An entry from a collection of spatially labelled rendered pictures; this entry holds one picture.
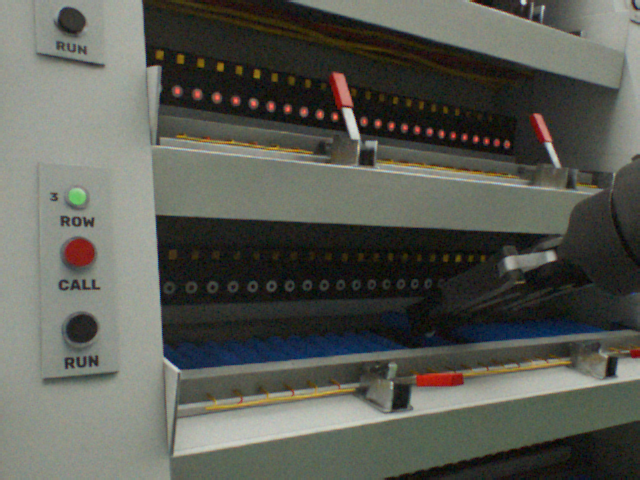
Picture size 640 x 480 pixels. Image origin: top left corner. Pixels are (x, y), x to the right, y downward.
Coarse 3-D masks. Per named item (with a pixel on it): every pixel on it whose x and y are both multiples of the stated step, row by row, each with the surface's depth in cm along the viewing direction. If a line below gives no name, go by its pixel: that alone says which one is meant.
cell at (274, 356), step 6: (246, 342) 56; (252, 342) 55; (258, 342) 55; (264, 342) 55; (252, 348) 55; (258, 348) 54; (264, 348) 54; (270, 348) 53; (264, 354) 53; (270, 354) 52; (276, 354) 52; (282, 354) 52; (270, 360) 52; (276, 360) 51; (282, 360) 51
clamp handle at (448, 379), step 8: (392, 368) 48; (384, 376) 49; (392, 376) 49; (416, 376) 45; (424, 376) 45; (432, 376) 44; (440, 376) 43; (448, 376) 43; (456, 376) 43; (400, 384) 47; (424, 384) 45; (432, 384) 44; (440, 384) 43; (448, 384) 43; (456, 384) 43
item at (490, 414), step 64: (192, 320) 57; (576, 320) 83; (512, 384) 57; (576, 384) 59; (192, 448) 38; (256, 448) 40; (320, 448) 43; (384, 448) 46; (448, 448) 50; (512, 448) 54
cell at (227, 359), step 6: (204, 342) 54; (210, 342) 53; (204, 348) 53; (210, 348) 52; (216, 348) 52; (222, 348) 52; (210, 354) 52; (216, 354) 51; (222, 354) 51; (228, 354) 51; (216, 360) 51; (222, 360) 50; (228, 360) 50; (234, 360) 49; (240, 360) 49
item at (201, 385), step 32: (384, 352) 54; (416, 352) 55; (448, 352) 57; (480, 352) 59; (512, 352) 61; (544, 352) 64; (192, 384) 43; (224, 384) 45; (256, 384) 46; (288, 384) 48; (320, 384) 49
